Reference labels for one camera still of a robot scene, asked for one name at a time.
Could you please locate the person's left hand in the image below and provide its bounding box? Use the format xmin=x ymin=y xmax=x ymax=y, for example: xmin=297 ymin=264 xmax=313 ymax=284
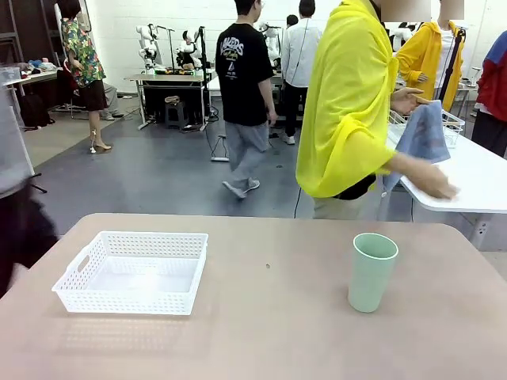
xmin=390 ymin=87 xmax=431 ymax=116

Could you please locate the blue-grey towel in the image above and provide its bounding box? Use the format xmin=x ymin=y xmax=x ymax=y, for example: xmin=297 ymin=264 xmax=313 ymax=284
xmin=380 ymin=99 xmax=452 ymax=192

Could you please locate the person in yellow cape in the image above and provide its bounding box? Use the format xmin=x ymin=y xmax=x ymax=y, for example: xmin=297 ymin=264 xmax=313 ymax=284
xmin=295 ymin=0 xmax=401 ymax=221

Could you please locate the person's right forearm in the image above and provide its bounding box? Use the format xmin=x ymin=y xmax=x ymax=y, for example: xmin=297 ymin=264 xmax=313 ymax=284
xmin=386 ymin=151 xmax=436 ymax=187

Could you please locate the mannequin in yellow hoodie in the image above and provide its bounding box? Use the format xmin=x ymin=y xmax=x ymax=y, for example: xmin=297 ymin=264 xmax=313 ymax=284
xmin=395 ymin=0 xmax=467 ymax=114

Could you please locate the person in white shirt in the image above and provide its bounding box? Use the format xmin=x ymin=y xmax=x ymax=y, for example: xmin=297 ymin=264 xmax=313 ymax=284
xmin=280 ymin=0 xmax=324 ymax=146

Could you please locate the white wire basket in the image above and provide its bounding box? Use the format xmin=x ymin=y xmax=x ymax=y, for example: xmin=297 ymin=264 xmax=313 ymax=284
xmin=387 ymin=108 xmax=466 ymax=150

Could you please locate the small dark step stool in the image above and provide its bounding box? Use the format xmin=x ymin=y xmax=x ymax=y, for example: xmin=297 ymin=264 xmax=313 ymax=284
xmin=163 ymin=97 xmax=188 ymax=130

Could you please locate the dark blurred foreground object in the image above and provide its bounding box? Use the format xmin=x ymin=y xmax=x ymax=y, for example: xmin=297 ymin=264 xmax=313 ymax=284
xmin=0 ymin=184 xmax=61 ymax=298

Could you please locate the person's right hand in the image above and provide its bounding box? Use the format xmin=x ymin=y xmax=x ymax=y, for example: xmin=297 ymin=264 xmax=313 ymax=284
xmin=421 ymin=166 xmax=461 ymax=200

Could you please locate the mannequin in floral shirt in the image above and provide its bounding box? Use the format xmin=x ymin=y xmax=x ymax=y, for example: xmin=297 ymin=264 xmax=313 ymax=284
xmin=55 ymin=0 xmax=115 ymax=155

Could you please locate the black camera stand pole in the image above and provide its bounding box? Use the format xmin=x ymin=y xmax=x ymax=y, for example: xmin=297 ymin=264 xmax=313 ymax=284
xmin=438 ymin=26 xmax=467 ymax=112

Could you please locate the sign board on tripod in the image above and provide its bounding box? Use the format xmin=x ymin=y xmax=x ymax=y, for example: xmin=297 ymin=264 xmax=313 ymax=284
xmin=0 ymin=85 xmax=48 ymax=199

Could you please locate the person in black T-shirt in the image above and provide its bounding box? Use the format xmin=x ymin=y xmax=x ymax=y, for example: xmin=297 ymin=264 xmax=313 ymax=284
xmin=215 ymin=0 xmax=279 ymax=200

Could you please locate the white perforated plastic basket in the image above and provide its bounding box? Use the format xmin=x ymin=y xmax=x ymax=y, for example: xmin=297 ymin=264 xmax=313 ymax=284
xmin=51 ymin=230 xmax=209 ymax=317

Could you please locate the large white table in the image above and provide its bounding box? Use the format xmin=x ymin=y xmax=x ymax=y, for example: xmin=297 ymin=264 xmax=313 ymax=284
xmin=386 ymin=122 xmax=507 ymax=251

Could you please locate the person in red-blue jacket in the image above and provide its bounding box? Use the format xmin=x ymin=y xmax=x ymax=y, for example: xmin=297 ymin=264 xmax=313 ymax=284
xmin=471 ymin=29 xmax=507 ymax=159

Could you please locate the grey background workbench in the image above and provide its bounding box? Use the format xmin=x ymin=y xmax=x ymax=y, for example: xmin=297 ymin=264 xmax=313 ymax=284
xmin=124 ymin=72 xmax=218 ymax=131

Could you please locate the mint green plastic cup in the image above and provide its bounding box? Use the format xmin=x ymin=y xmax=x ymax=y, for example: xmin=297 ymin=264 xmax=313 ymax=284
xmin=348 ymin=232 xmax=399 ymax=314

